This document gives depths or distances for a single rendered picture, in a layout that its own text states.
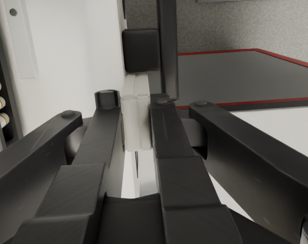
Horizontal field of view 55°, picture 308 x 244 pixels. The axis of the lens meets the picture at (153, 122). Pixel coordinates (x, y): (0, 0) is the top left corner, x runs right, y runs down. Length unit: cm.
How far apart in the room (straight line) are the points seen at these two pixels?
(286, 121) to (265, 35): 81
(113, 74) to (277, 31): 107
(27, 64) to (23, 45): 2
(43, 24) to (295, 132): 32
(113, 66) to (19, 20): 12
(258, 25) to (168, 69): 100
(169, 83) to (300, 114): 25
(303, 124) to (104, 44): 31
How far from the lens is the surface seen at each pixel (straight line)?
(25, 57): 28
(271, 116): 40
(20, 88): 30
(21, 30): 28
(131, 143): 15
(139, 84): 17
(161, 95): 18
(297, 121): 42
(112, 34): 18
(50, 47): 28
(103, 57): 18
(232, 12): 116
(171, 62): 20
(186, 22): 112
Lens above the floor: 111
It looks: 70 degrees down
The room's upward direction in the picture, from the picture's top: 172 degrees clockwise
